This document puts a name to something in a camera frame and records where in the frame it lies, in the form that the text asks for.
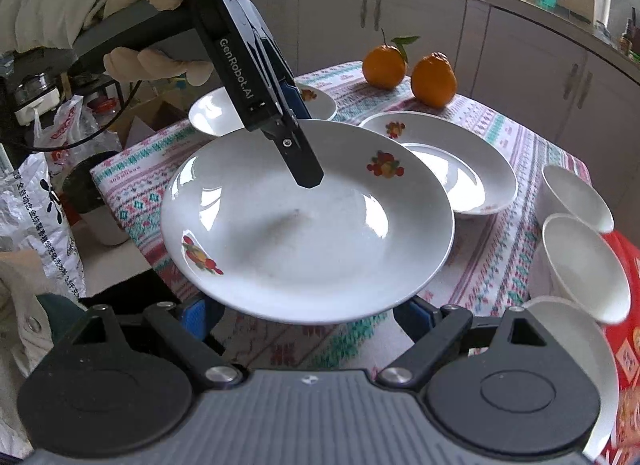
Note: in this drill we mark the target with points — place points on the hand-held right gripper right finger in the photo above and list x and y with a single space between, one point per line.
417 320

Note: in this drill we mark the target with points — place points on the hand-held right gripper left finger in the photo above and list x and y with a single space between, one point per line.
197 320

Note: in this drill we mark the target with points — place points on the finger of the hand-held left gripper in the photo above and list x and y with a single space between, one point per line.
302 160
292 97

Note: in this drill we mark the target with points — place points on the large white fruit-print plate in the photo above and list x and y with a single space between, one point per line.
280 245

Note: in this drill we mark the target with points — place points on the white ceramic bowl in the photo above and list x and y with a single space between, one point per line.
575 195
585 265
575 340

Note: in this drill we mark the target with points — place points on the person's left hand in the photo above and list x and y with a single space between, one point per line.
60 0

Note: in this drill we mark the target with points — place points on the patterned tablecloth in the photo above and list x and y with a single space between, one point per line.
485 255

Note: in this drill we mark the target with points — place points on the orange with green leaf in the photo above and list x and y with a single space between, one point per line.
384 67

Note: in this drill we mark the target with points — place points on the open cardboard box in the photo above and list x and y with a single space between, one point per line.
145 120

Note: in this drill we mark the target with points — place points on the bumpy orange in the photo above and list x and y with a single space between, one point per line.
433 82

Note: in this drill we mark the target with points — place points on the red and white plastic bag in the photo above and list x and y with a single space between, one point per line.
65 125

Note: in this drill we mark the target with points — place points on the white printed plastic sack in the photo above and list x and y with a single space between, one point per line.
30 225

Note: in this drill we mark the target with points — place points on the white kitchen appliance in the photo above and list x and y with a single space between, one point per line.
35 105

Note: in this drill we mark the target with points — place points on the red printed gift box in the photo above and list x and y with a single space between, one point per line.
627 345

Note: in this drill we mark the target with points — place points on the white kitchen cabinet unit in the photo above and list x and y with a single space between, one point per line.
525 55

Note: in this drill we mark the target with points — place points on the dark sauce bottle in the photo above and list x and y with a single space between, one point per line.
629 37

